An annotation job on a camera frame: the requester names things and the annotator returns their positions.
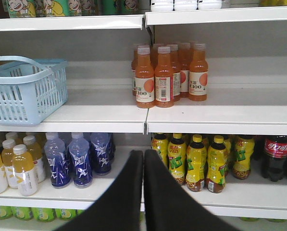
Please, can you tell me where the orange juice bottle t100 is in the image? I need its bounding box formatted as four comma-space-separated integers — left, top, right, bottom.
135, 45, 155, 108
188, 43, 208, 102
155, 46, 174, 108

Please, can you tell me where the yellow lemon tea bottle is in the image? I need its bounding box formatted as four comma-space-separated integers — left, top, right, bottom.
151, 133, 169, 167
168, 133, 187, 185
232, 135, 255, 180
186, 134, 207, 192
205, 135, 227, 193

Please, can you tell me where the light blue plastic basket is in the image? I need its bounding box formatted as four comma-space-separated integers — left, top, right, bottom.
0, 56, 68, 126

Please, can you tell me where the green cartoon tea can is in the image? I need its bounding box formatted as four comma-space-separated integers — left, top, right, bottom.
35, 0, 70, 17
7, 0, 36, 18

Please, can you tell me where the white peach drink bottle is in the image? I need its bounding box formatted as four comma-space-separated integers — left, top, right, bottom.
198, 0, 222, 10
150, 0, 174, 12
174, 0, 198, 11

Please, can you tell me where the white metal shelf unit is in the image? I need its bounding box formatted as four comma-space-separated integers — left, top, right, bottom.
0, 6, 287, 231

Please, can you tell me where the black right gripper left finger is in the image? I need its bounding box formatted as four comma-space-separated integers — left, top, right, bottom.
56, 150, 143, 231

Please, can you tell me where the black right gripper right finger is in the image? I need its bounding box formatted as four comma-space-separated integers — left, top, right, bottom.
144, 150, 237, 231

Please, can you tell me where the blue sports drink bottle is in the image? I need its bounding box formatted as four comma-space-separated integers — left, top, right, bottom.
90, 132, 112, 175
44, 132, 71, 189
68, 132, 92, 188

